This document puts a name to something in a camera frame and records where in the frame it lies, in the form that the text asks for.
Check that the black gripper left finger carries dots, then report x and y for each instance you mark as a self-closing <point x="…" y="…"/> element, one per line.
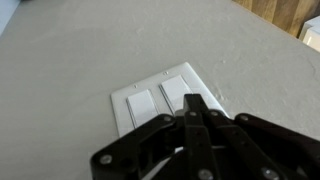
<point x="140" y="146"/>

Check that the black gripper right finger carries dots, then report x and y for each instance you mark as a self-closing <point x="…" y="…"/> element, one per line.
<point x="253" y="143"/>

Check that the white rocker light switch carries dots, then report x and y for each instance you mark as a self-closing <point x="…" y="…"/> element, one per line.
<point x="174" y="91"/>
<point x="142" y="106"/>

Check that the white box-shaped furniture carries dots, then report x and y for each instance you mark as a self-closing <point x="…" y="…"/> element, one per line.
<point x="311" y="35"/>

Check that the white double switch wall plate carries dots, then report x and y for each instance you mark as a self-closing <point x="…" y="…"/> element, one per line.
<point x="146" y="85"/>

